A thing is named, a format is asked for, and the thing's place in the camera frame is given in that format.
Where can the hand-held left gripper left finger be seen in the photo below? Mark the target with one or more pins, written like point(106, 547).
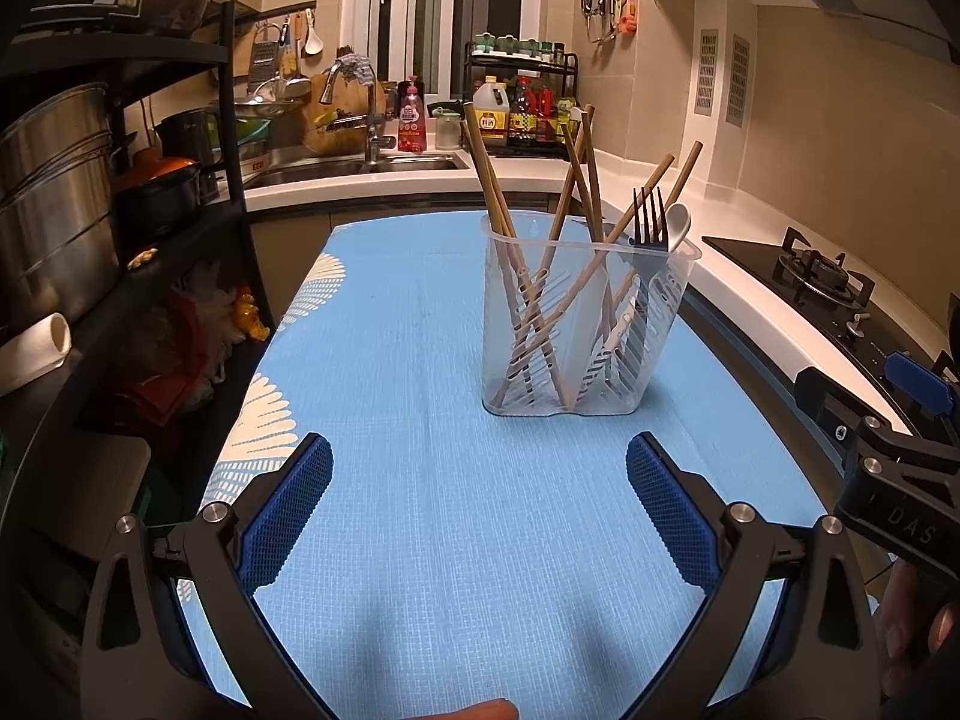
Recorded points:
point(289, 510)

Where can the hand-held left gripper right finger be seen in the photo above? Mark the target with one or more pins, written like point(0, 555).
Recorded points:
point(667, 510)

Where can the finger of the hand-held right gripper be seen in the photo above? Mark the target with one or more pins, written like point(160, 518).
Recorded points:
point(825, 405)
point(915, 379)

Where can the clear plastic utensil holder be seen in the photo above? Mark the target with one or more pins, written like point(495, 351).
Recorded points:
point(502, 360)

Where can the wooden chopstick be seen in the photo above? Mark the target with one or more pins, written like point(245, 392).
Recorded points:
point(480, 172)
point(487, 157)
point(562, 195)
point(589, 180)
point(579, 180)
point(645, 191)
point(686, 169)

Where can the person's right hand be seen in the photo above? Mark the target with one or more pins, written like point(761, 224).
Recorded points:
point(919, 637)

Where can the person's left hand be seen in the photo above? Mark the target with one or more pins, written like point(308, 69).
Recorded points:
point(472, 711)

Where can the blue patterned table mat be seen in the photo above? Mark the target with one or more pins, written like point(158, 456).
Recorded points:
point(420, 465)

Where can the black gas stove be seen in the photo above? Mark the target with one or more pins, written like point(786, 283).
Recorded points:
point(750, 255)

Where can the red plastic bag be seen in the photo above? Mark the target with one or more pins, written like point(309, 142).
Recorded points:
point(172, 352)

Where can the ginger piece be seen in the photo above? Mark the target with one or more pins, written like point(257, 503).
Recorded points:
point(141, 259)

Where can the white paper roll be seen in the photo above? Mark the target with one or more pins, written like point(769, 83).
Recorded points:
point(34, 352)

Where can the dark pot orange lid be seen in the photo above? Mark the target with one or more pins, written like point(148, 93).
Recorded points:
point(161, 199)

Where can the steel sink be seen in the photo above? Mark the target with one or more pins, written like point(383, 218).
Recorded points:
point(330, 171)

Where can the black shelf rack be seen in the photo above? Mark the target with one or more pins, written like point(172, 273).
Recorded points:
point(234, 165)

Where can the steel stockpot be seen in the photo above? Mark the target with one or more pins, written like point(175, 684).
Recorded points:
point(52, 225)

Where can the wooden cutting board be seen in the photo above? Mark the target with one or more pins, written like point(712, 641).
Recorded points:
point(330, 127)

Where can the dark cooking pot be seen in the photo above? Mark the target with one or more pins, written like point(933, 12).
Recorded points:
point(187, 136)

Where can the steel kitchen faucet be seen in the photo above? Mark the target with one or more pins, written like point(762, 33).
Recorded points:
point(373, 127)

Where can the red dish soap bottle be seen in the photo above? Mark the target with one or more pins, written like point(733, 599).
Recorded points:
point(411, 124)

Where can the small white jar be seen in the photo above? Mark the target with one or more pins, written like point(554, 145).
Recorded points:
point(447, 131)

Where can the dark soy sauce bottle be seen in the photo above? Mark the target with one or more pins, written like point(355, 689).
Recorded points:
point(523, 116)

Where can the yellow oil bottle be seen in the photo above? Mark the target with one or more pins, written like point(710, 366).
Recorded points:
point(495, 120)

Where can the black spice rack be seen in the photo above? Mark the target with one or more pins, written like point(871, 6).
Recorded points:
point(566, 64)

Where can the steel grater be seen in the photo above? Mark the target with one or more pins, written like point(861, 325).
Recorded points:
point(262, 60)

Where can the hanging kitchen tools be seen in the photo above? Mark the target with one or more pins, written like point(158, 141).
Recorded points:
point(607, 7)

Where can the white ladle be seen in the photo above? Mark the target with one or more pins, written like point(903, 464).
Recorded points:
point(313, 41)

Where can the window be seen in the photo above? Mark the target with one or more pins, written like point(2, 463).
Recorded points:
point(435, 15)

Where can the grey wall vent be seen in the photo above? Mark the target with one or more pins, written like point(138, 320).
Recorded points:
point(737, 81)
point(707, 73)

